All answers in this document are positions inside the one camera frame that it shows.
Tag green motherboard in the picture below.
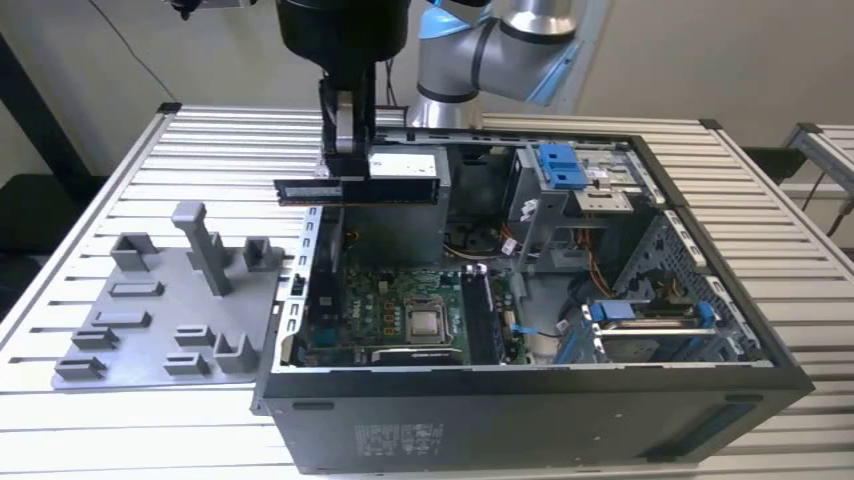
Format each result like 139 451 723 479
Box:
292 267 535 369

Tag metal slat side table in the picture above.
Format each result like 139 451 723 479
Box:
779 122 854 201

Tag power supply wire bundle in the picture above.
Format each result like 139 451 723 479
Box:
443 222 519 261

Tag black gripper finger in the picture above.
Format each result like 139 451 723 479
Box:
317 67 379 206

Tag orange wires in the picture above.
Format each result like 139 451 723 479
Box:
576 227 615 299

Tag hard disk in blue carrier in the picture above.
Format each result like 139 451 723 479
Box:
556 298 735 365

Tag silver CPU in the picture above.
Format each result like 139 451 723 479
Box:
406 307 450 341

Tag black PC case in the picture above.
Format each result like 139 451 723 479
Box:
249 119 817 476

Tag grey metal drive cage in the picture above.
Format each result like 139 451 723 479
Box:
506 142 662 274

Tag black graphics card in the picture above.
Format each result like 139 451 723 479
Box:
370 347 466 366

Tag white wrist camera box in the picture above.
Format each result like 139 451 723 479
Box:
165 0 260 21

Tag black box behind table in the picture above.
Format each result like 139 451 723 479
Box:
740 146 809 187

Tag grey parts rack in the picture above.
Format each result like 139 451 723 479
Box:
49 202 299 396

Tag black empty RAM slot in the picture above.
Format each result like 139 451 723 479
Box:
464 273 490 365

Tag blue drive bay latch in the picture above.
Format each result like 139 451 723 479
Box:
536 143 588 191

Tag grey power supply unit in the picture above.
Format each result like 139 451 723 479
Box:
330 144 452 269

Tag RAM stick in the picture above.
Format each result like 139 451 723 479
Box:
476 272 507 365
273 177 443 207

